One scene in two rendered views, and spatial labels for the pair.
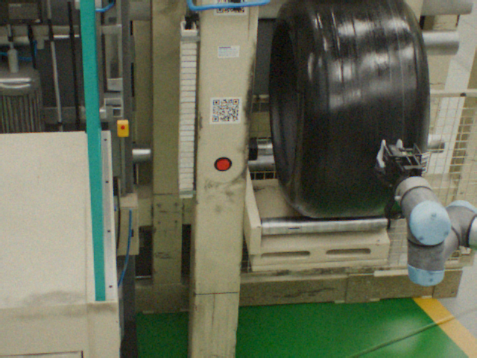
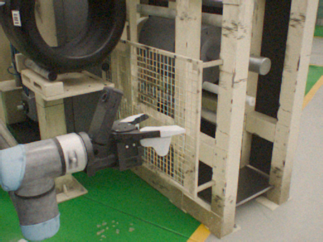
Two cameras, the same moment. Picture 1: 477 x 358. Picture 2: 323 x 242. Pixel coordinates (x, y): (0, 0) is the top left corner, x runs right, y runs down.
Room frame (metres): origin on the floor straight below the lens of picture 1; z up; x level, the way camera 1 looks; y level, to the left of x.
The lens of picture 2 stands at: (1.68, -2.13, 1.38)
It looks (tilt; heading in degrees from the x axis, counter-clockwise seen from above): 23 degrees down; 63
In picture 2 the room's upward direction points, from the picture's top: straight up
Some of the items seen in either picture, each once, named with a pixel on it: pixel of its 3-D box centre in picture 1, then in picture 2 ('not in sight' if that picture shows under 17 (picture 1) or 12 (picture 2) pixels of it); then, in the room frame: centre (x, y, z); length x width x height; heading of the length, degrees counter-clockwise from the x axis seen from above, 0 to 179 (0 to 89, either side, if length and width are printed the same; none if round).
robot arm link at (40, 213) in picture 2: not in sight; (35, 204); (1.74, -1.47, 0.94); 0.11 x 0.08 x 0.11; 95
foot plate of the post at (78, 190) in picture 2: not in sight; (60, 187); (2.05, 0.05, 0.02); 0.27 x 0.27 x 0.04; 9
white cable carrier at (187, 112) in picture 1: (188, 113); not in sight; (2.01, 0.13, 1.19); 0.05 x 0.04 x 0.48; 9
